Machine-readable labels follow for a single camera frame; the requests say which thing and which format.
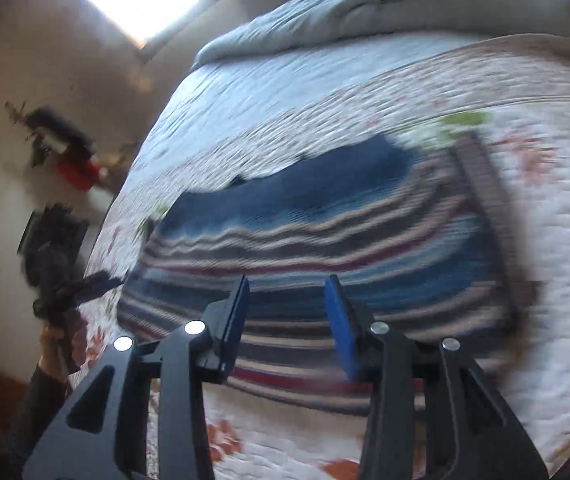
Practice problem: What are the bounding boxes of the striped knitted sweater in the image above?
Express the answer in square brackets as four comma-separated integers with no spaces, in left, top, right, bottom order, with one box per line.
[117,132,536,415]

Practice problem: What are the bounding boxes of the clothes hanging on wall rack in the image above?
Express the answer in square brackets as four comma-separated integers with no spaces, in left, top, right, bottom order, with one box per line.
[4,102,142,194]

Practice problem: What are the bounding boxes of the white floral quilted bedspread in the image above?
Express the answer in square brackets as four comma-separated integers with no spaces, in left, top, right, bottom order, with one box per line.
[83,34,570,479]

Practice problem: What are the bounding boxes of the person's left forearm dark sleeve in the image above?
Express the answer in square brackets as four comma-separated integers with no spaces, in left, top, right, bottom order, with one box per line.
[2,366,69,479]

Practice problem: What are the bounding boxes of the person's left hand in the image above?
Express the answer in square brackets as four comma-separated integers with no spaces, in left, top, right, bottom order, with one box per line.
[38,316,87,382]

